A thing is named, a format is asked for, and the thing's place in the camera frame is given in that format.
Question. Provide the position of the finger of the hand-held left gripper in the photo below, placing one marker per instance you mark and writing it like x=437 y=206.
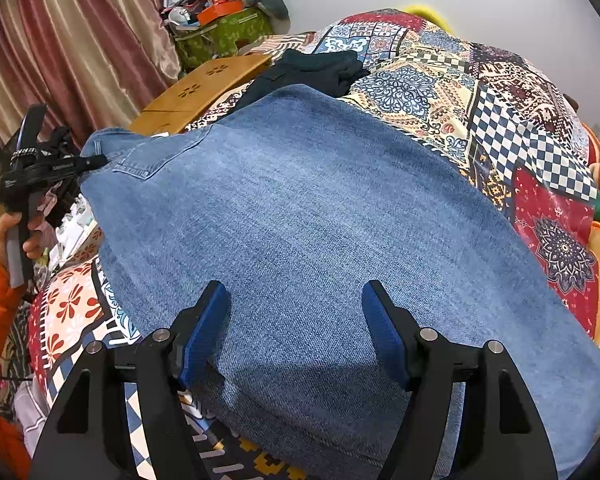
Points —
x=87 y=164

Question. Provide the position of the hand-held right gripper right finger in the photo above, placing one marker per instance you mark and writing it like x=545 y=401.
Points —
x=386 y=332

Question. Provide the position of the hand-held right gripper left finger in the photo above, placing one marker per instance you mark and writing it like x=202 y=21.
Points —
x=203 y=334

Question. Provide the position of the blue denim pants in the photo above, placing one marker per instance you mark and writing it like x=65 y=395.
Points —
x=305 y=240

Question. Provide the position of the person's left hand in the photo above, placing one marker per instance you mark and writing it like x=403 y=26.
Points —
x=15 y=240

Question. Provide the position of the pink striped curtain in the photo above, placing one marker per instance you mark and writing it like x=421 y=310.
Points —
x=70 y=45

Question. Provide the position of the wooden lap table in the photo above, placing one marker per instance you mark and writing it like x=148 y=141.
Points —
x=200 y=87

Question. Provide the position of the green patterned storage bag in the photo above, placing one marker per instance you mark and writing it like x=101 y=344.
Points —
x=220 y=37

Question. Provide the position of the orange box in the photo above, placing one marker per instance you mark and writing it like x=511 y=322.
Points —
x=220 y=10

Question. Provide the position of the dark folded garment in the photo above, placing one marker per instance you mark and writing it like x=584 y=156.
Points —
x=310 y=72

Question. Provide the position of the patchwork patterned bed cover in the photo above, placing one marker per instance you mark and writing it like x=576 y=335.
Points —
x=480 y=110

